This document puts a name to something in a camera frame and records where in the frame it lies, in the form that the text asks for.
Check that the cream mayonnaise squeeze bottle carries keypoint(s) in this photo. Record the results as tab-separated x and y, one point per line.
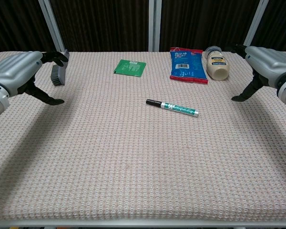
217	65

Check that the green white marker pen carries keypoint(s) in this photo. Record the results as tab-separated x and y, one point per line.
180	109

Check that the green foil sachet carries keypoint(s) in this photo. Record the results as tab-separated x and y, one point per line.
130	68

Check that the dark brown pleated curtain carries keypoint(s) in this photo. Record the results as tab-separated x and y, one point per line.
205	21
281	23
14	23
102	23

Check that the silver aluminium frame post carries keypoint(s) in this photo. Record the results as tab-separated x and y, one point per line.
51	26
155	23
256	22

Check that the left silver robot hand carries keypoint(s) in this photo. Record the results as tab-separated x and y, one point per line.
16	69

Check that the grey cleaning brush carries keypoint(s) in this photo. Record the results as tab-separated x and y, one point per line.
58	75

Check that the black marker cap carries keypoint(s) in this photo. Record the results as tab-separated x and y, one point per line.
153	102

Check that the blue snack bag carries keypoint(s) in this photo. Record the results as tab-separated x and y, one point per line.
187	65

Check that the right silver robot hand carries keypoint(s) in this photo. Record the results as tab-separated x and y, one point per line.
267	64

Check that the beige woven tablecloth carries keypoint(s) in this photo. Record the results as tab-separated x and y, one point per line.
133	162

